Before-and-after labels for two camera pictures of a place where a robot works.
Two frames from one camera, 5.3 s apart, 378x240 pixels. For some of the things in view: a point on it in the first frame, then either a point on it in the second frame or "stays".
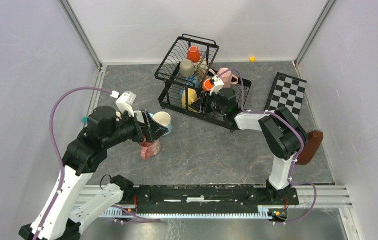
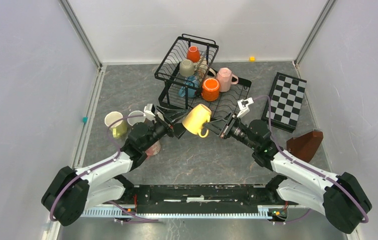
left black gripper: x=147 y=131 → x=173 y=116
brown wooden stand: x=311 y=146 stays
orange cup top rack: x=193 y=54 stays
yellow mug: x=192 y=98 → x=196 y=118
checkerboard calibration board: x=287 y=91 stays
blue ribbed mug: x=191 y=81 stays
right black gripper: x=206 y=99 → x=223 y=127
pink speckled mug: x=148 y=149 stays
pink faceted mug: x=226 y=77 stays
